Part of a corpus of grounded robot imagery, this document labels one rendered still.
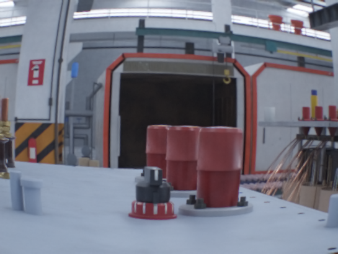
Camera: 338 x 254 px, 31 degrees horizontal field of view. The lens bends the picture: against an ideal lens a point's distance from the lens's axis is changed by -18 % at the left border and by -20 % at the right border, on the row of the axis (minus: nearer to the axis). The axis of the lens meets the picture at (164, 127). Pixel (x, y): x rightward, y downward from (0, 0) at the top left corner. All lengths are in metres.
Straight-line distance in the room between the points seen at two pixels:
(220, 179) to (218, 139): 0.06
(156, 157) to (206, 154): 0.65
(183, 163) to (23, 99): 10.33
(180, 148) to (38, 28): 10.45
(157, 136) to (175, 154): 0.33
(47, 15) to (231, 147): 10.80
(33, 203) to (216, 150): 0.31
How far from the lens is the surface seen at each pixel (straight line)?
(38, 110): 11.66
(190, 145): 1.41
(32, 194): 0.96
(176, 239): 0.84
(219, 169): 1.09
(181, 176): 1.41
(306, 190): 4.01
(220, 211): 1.07
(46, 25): 11.79
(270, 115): 4.65
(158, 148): 1.74
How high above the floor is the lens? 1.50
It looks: level
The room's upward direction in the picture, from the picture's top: 1 degrees clockwise
